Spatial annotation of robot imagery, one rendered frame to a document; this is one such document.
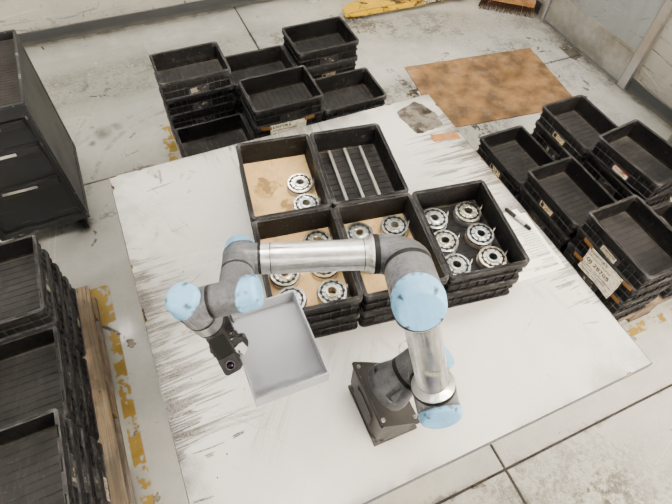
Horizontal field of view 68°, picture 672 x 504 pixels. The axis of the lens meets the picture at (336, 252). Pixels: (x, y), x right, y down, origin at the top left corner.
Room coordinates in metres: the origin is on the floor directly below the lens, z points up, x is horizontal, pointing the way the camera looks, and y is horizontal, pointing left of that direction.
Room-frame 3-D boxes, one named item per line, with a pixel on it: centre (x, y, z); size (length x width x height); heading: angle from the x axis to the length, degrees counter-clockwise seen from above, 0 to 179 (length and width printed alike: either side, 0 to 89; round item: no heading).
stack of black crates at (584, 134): (2.32, -1.36, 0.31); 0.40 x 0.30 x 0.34; 27
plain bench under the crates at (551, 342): (1.11, -0.07, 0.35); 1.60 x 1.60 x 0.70; 27
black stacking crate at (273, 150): (1.34, 0.22, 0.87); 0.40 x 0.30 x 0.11; 18
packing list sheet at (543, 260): (1.25, -0.75, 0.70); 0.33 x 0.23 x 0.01; 27
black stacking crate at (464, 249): (1.14, -0.47, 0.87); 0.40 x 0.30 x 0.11; 18
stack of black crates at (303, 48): (2.84, 0.18, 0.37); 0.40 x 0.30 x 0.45; 117
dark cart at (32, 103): (1.85, 1.70, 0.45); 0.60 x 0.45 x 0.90; 27
